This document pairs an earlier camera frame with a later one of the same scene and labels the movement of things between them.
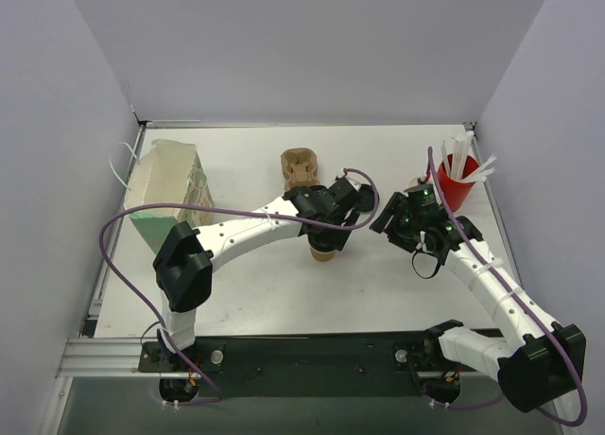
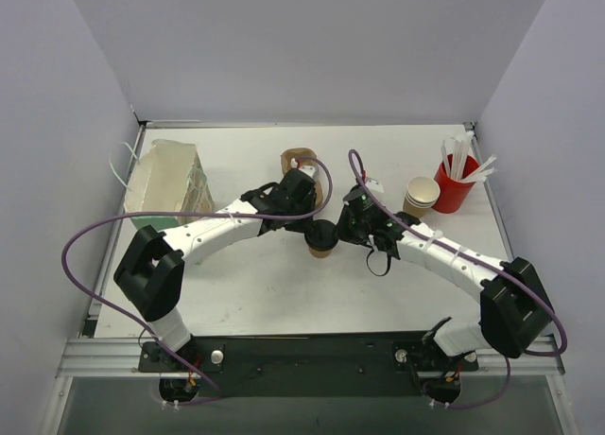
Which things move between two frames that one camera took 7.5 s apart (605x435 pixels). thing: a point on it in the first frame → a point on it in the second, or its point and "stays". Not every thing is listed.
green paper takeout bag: x=168 y=172 stays
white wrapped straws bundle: x=455 y=160 stays
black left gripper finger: x=340 y=235 → x=300 y=224
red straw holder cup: x=457 y=191 stays
